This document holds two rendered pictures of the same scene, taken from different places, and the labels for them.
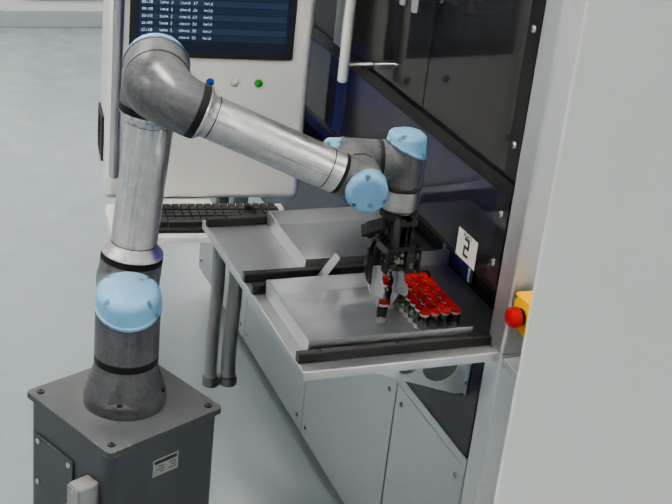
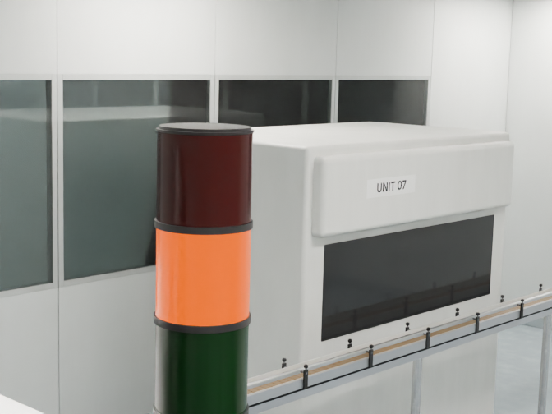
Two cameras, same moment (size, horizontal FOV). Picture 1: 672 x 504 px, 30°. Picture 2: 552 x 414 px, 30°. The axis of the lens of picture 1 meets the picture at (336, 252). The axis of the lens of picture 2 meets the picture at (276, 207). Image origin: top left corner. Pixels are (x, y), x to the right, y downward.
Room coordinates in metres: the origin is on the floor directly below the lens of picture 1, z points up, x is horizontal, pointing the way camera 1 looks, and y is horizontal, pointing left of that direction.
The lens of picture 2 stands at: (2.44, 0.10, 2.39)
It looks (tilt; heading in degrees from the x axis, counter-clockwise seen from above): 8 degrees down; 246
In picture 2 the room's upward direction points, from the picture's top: 1 degrees clockwise
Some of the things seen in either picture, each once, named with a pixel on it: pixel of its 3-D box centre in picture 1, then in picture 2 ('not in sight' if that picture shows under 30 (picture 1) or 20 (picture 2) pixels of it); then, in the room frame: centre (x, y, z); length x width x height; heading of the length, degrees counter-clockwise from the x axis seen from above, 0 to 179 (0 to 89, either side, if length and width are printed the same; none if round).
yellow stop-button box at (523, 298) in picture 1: (537, 315); not in sight; (2.09, -0.39, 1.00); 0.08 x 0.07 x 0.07; 113
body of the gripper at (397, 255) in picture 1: (396, 239); not in sight; (2.20, -0.11, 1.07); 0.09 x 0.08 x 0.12; 23
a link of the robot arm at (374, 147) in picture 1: (353, 161); not in sight; (2.17, -0.01, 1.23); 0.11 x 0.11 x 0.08; 11
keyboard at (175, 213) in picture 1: (202, 216); not in sight; (2.79, 0.33, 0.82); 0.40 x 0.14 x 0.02; 107
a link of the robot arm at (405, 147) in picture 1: (403, 159); not in sight; (2.20, -0.11, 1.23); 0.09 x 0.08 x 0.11; 101
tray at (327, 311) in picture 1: (366, 310); not in sight; (2.23, -0.07, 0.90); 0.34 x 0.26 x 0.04; 113
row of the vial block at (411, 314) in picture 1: (407, 303); not in sight; (2.26, -0.15, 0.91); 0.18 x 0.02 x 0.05; 23
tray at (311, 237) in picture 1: (356, 236); not in sight; (2.59, -0.04, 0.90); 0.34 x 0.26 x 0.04; 113
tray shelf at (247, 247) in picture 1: (354, 283); not in sight; (2.40, -0.05, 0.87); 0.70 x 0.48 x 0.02; 23
